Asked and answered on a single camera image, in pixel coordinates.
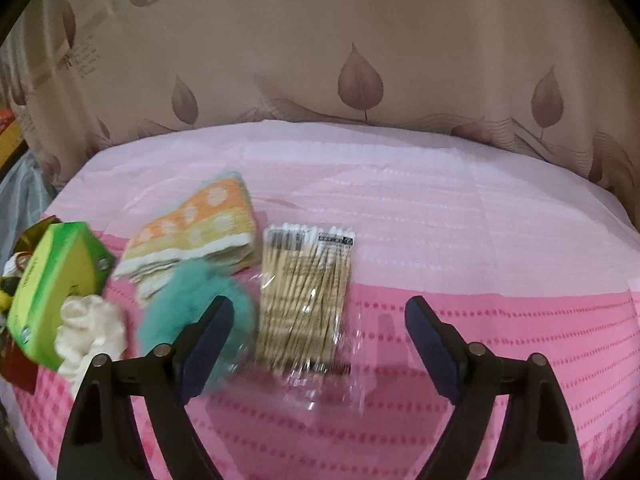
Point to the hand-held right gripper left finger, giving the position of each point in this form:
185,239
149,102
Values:
207,345

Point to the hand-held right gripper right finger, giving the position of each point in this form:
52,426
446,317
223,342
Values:
430,345

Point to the cotton swab packet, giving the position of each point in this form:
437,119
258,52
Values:
305,290

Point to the teal fluffy pompom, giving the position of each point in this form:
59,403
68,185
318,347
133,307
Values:
170,310

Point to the pink checkered blanket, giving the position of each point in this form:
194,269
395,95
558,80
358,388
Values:
500,340

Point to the cream scrunchie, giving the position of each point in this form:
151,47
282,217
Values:
90,325

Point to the orange patterned towel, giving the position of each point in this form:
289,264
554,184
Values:
200,225

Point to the pale pink striped sheet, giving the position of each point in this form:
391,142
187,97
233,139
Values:
425,195

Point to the green tissue box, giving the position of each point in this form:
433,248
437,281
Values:
50,290

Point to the dark red packet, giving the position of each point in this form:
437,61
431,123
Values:
17,367

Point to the grey plastic bag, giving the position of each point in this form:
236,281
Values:
22,200

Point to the orange box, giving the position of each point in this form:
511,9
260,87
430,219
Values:
7,132

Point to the beige leaf print curtain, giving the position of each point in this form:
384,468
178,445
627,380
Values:
320,35

